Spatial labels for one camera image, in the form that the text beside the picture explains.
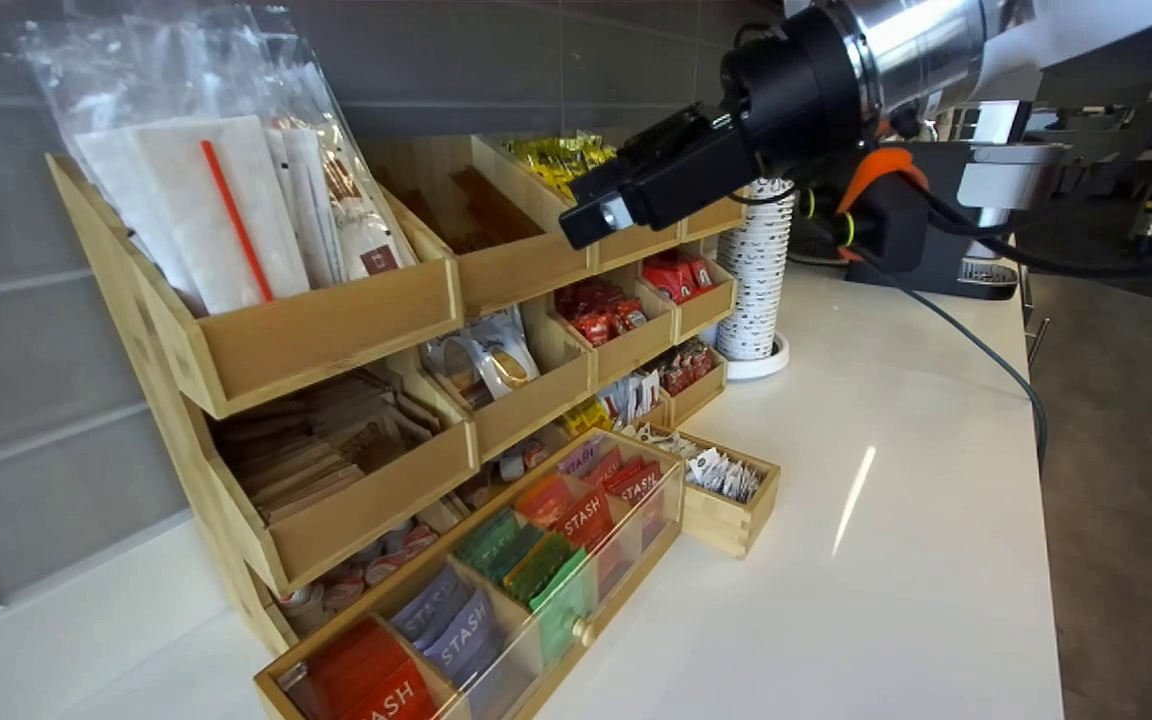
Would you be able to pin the red snack packets pile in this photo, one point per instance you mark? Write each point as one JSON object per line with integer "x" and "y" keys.
{"x": 690, "y": 367}

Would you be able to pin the small yellow sachets pile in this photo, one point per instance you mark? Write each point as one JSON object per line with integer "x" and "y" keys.
{"x": 585, "y": 417}

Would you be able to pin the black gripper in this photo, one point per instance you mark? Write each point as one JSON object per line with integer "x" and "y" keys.
{"x": 798, "y": 86}

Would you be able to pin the small open wooden box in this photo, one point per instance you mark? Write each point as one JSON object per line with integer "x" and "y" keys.
{"x": 723, "y": 527}

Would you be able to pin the green tea bags stack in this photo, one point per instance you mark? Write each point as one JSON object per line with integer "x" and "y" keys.
{"x": 538, "y": 583}

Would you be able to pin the red candy bags pile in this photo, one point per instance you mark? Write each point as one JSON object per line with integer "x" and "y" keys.
{"x": 597, "y": 313}
{"x": 679, "y": 277}

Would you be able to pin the yellow sweetener packets pile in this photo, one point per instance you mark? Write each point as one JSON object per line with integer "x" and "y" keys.
{"x": 559, "y": 156}

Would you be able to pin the round white cup tray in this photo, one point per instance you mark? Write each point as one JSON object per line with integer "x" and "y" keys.
{"x": 754, "y": 368}

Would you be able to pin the white sugar packets pile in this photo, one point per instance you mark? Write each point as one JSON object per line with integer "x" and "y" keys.
{"x": 723, "y": 472}

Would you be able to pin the red and purple tea bags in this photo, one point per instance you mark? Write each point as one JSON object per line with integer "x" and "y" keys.
{"x": 617, "y": 469}

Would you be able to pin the clear plastic cutlery bags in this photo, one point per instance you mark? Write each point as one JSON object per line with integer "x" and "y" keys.
{"x": 490, "y": 358}

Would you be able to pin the clear bags with red straw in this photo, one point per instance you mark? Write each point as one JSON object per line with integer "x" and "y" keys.
{"x": 200, "y": 226}

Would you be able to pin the tiered wooden organizer rack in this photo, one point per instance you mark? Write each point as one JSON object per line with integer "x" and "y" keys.
{"x": 338, "y": 327}

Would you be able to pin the patterned paper cup stack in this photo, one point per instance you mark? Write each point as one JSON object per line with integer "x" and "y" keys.
{"x": 759, "y": 283}

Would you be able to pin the blue tea bags stack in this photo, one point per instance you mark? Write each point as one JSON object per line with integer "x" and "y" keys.
{"x": 451, "y": 625}

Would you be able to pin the wrapped wooden stir sticks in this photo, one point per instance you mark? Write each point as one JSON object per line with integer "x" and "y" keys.
{"x": 303, "y": 200}

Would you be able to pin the red tea bags stack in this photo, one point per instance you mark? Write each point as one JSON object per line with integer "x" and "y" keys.
{"x": 370, "y": 683}

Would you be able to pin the orange tea bags stack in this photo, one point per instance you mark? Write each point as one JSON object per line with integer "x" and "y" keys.
{"x": 560, "y": 514}

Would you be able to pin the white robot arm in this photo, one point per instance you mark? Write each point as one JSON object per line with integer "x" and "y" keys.
{"x": 923, "y": 40}

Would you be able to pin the brown packets pile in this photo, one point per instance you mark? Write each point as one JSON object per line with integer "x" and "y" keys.
{"x": 322, "y": 447}

